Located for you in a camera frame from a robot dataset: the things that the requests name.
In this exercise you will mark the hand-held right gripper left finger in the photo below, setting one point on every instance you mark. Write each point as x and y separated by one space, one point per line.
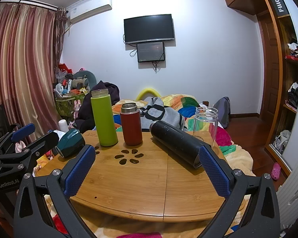
80 171

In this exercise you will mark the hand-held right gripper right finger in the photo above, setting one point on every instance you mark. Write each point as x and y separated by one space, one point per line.
214 171

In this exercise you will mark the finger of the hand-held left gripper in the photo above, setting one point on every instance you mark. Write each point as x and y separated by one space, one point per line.
22 130
43 141

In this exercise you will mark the black cup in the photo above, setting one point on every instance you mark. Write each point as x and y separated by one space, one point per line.
175 143

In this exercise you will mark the dark teal cup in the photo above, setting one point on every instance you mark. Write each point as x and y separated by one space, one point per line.
70 140

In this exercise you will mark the clear glass cup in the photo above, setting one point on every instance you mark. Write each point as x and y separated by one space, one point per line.
205 126

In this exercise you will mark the green cup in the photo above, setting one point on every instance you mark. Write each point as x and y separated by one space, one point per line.
104 121

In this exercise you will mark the red cup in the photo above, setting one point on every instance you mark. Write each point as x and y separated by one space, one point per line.
131 129

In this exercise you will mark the small white bottle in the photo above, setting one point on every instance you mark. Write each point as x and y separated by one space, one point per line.
63 126

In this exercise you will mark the green storage basket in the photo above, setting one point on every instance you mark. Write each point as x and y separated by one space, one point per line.
64 106

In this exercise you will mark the dark purple jacket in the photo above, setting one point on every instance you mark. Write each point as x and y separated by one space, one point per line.
85 114

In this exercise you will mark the grey backpack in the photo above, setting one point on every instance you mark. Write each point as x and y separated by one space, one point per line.
223 111

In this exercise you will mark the pink slipper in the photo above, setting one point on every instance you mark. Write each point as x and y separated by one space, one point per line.
275 171

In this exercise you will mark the bamboo bed table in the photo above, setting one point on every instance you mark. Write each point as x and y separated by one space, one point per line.
139 186

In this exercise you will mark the pink striped curtain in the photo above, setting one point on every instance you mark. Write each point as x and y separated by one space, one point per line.
22 67

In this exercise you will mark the grey plush toy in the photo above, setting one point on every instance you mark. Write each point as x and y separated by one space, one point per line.
83 79

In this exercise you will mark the grey printed garment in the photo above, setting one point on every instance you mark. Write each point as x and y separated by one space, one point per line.
155 115

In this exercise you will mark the yellow foam tube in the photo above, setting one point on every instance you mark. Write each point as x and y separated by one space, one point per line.
149 91

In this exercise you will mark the wooden wardrobe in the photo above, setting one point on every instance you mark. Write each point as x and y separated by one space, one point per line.
285 79

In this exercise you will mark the brown wooden door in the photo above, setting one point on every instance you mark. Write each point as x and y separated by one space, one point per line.
269 67

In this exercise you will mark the white air conditioner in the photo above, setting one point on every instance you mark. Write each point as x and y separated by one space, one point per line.
89 7

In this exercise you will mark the small black wall monitor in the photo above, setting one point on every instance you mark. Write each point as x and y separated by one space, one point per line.
150 52

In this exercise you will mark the large black wall television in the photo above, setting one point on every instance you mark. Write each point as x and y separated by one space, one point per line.
149 28

